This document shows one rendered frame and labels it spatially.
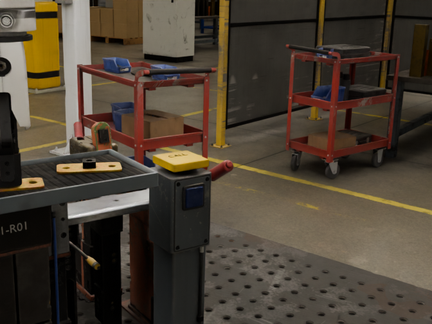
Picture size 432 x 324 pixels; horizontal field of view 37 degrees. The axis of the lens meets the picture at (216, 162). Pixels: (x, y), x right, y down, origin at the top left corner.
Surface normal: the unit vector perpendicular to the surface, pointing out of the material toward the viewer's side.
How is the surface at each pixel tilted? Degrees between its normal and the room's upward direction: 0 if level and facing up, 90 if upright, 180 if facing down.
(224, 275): 0
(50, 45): 90
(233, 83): 90
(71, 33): 90
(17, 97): 88
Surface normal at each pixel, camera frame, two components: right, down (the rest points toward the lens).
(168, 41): -0.61, 0.20
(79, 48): 0.78, 0.19
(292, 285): 0.03, -0.96
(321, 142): -0.84, 0.12
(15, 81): 0.40, 0.20
